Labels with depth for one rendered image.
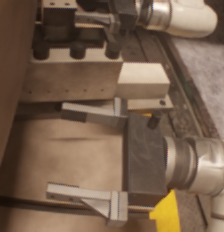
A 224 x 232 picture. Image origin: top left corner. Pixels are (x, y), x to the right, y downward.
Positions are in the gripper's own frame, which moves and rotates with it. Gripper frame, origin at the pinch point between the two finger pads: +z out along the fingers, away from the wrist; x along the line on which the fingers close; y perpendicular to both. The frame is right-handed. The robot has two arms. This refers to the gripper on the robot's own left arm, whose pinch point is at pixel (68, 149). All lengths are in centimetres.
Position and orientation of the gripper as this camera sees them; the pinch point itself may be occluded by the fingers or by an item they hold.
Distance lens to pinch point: 37.7
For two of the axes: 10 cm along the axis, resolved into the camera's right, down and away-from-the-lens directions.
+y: 1.9, -6.1, -7.7
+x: -0.4, 7.8, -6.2
